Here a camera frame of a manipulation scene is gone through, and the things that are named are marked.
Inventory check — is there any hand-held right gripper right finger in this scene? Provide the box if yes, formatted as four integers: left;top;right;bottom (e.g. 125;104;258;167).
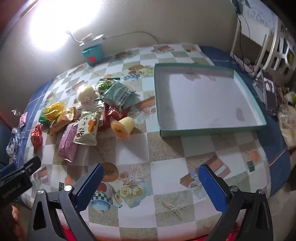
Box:
198;164;277;241

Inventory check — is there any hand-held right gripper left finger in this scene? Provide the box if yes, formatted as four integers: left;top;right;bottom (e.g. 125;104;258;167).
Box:
28;163;104;241

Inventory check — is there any pink snack packet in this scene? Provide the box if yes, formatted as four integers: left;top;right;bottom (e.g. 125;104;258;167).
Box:
58;122;80;163

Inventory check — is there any small dark red packet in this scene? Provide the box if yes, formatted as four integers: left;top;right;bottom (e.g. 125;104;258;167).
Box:
31;124;43;153

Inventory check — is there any red packet white print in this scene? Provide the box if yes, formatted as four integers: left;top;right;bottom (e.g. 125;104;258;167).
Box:
97;116;114;132

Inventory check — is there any yellow jelly cup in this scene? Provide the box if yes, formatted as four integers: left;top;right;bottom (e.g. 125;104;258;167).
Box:
110;116;135;140

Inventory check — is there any red snack packet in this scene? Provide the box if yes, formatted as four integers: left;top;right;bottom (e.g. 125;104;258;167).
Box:
104;104;128;121

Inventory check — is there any white puff ball snack bag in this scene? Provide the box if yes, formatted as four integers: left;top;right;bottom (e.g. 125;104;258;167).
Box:
76;85;104;112

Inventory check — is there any shallow teal cardboard box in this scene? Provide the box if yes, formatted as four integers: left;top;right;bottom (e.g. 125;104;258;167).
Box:
154;63;267;138

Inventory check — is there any large green snack packet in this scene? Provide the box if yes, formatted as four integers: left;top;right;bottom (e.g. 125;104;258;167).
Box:
102;82;137;109

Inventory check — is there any person's left hand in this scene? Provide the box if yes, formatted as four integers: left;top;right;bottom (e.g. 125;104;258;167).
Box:
9;205;27;241

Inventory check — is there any silver foil wrapper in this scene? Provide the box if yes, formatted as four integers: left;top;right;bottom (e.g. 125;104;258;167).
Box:
6;128;20;160

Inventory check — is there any beige packet orange print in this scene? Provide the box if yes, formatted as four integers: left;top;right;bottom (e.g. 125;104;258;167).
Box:
73;111;103;146

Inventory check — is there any checkered printed tablecloth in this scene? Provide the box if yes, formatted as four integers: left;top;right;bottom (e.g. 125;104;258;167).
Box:
17;43;292;241

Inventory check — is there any orange snack packet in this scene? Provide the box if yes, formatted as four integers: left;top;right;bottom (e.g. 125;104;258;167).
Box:
47;108;77;135

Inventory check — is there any yellow snack packet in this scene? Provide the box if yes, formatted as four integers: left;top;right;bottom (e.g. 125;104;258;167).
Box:
38;102;65;123

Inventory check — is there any small green snack packet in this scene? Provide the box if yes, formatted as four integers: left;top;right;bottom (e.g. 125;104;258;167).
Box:
98;77;121;90

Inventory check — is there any clear plastic bag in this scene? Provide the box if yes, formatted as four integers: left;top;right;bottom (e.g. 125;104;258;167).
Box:
277;91;296;149

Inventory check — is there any black flat packet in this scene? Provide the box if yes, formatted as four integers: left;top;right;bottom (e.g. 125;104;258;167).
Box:
261;71;278;116

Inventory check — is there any small teal box red label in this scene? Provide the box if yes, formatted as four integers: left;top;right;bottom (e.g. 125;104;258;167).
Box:
81;44;103;66

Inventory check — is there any white gooseneck lamp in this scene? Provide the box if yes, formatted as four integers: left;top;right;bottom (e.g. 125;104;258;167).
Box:
65;30;84;44

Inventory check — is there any white chair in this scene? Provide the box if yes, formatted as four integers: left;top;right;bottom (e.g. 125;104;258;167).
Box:
231;19;296;77

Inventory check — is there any white power cable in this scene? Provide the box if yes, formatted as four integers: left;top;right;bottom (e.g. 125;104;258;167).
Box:
102;31;160;44

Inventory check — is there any black cable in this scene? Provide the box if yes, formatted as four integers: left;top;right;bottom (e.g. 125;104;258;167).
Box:
232;14;252;72

